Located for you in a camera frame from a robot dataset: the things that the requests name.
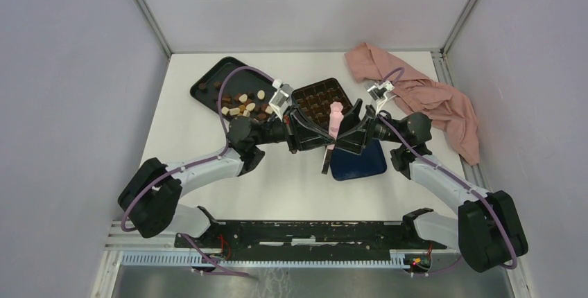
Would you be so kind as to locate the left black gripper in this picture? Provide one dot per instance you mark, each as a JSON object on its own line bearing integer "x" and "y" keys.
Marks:
{"x": 302, "y": 136}

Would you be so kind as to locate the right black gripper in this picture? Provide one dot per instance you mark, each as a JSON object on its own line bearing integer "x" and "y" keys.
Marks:
{"x": 356, "y": 133}

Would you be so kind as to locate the blue chocolate box with insert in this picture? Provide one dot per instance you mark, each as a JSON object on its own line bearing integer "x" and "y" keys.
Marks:
{"x": 315, "y": 100}

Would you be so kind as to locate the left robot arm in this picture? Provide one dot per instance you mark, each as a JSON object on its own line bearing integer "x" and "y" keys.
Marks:
{"x": 150, "y": 200}

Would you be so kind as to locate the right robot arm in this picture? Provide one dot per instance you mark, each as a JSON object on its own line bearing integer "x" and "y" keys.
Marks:
{"x": 487, "y": 230}

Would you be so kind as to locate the blue box lid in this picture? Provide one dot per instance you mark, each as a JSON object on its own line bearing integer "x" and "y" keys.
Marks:
{"x": 346, "y": 166}

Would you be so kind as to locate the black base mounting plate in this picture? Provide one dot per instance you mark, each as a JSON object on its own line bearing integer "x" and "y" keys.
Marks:
{"x": 244, "y": 240}

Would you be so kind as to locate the pink cloth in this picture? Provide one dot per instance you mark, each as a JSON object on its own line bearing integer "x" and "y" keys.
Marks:
{"x": 449, "y": 109}

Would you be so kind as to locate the black plastic tray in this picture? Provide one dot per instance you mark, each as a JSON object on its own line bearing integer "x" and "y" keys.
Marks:
{"x": 234, "y": 89}

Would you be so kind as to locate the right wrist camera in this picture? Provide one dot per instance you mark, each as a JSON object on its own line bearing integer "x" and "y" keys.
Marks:
{"x": 380, "y": 93}

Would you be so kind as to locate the white slotted cable duct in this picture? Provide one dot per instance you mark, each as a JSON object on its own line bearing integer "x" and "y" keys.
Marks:
{"x": 195, "y": 260}

